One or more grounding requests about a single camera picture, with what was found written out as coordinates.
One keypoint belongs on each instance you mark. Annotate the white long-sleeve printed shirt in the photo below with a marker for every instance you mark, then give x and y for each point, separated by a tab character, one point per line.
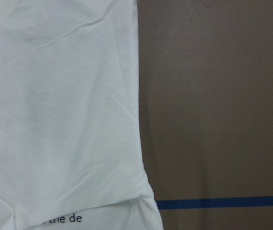
70	150

